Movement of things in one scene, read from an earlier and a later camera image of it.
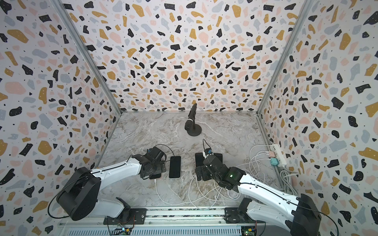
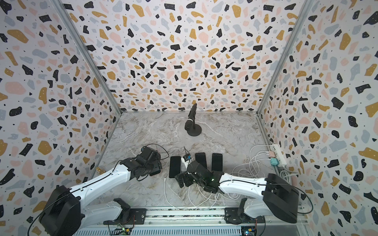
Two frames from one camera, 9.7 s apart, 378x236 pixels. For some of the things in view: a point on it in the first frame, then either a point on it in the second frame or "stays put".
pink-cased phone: [199, 159] stays put
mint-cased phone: [174, 167] stays put
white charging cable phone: [201, 208] stays put
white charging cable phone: [173, 204] -> [181, 207]
